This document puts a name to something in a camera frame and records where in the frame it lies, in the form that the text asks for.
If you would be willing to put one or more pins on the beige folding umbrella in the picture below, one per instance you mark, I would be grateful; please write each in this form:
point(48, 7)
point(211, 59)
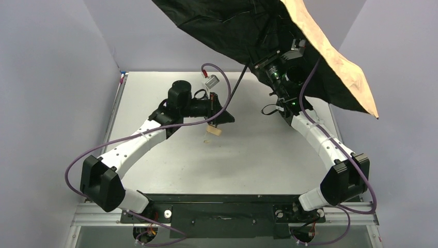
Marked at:
point(239, 29)

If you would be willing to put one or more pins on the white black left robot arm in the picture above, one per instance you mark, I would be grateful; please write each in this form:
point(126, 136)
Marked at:
point(101, 176)

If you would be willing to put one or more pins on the aluminium rail frame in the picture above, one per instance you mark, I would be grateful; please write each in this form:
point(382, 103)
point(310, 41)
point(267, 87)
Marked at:
point(89, 214)

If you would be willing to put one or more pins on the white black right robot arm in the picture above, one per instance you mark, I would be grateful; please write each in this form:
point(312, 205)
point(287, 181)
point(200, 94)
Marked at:
point(347, 172)

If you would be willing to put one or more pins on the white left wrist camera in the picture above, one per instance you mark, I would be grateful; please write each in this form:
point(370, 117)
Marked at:
point(210, 81)

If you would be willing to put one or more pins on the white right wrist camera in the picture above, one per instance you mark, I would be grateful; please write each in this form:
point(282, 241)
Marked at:
point(296, 51)

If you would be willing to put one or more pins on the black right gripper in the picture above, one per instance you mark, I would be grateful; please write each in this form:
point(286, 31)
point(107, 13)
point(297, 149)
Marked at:
point(261, 66)

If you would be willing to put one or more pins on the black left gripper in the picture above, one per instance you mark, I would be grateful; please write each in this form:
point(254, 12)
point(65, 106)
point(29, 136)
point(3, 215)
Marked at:
point(212, 108)

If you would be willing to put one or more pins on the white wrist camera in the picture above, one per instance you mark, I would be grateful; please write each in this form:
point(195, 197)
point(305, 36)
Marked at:
point(210, 81)
point(296, 51)

